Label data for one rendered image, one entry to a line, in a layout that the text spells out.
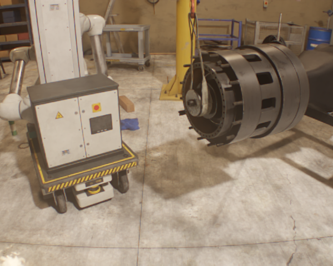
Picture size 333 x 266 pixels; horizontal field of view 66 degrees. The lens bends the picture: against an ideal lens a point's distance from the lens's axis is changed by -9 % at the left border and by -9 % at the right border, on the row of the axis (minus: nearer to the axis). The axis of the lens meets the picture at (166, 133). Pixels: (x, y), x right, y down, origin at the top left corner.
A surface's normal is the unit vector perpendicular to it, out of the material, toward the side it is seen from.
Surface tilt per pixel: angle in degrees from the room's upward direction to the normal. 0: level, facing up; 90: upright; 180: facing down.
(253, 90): 64
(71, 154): 90
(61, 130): 90
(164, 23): 90
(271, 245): 0
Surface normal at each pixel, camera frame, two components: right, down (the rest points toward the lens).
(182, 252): 0.00, -0.89
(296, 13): 0.02, 0.45
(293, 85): 0.43, 0.03
